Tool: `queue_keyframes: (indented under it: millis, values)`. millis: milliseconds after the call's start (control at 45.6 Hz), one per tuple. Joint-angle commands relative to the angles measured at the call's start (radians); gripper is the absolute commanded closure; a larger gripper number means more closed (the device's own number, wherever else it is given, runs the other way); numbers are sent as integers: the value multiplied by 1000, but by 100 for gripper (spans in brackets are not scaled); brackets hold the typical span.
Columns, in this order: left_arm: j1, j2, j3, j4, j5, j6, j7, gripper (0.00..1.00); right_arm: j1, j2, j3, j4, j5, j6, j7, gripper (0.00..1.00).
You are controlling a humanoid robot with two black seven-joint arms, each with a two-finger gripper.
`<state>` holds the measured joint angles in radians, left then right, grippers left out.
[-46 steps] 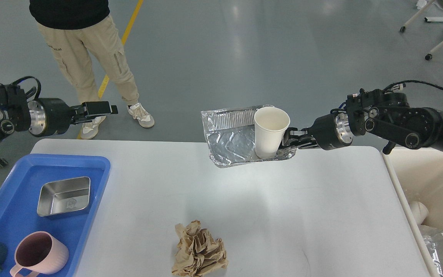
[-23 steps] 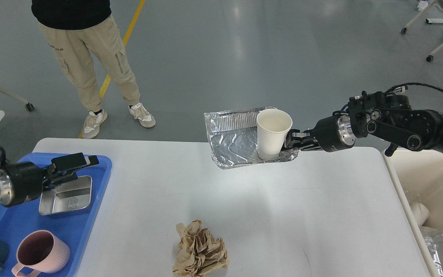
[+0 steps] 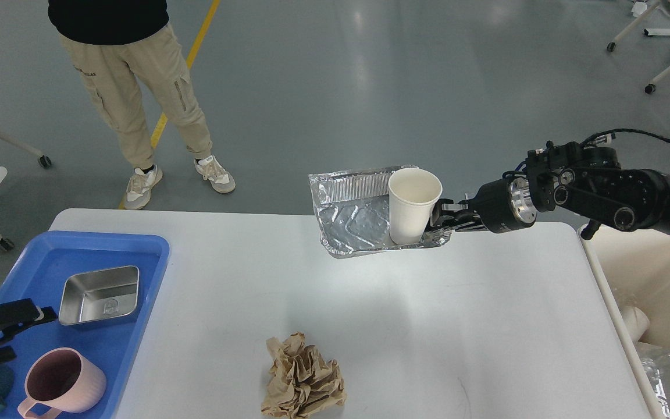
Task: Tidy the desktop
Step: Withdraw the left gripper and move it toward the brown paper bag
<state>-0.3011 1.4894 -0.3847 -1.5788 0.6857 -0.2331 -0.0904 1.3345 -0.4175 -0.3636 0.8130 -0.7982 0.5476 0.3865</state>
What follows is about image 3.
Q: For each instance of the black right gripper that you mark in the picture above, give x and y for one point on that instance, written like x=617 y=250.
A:
x=501 y=206

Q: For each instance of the white paper cup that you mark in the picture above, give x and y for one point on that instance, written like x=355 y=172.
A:
x=412 y=195

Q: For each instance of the pink ribbed mug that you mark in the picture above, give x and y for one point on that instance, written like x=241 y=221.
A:
x=61 y=380

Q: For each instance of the aluminium foil tray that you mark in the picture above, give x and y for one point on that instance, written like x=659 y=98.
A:
x=352 y=209

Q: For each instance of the stainless steel rectangular dish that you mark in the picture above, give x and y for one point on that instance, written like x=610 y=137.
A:
x=99 y=298

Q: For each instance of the brown paper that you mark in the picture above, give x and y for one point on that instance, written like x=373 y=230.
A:
x=302 y=383

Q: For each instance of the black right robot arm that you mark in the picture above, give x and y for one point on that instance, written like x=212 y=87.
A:
x=583 y=177

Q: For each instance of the blue plastic tray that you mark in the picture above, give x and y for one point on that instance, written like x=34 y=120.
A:
x=40 y=274

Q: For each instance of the crumpled white cup in bin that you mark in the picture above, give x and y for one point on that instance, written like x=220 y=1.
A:
x=636 y=322

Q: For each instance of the beige plastic bin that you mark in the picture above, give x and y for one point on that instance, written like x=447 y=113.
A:
x=633 y=269

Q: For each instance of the white chair base right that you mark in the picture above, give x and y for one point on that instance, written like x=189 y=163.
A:
x=663 y=41

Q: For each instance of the person in beige trousers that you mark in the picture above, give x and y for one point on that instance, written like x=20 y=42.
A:
x=118 y=45

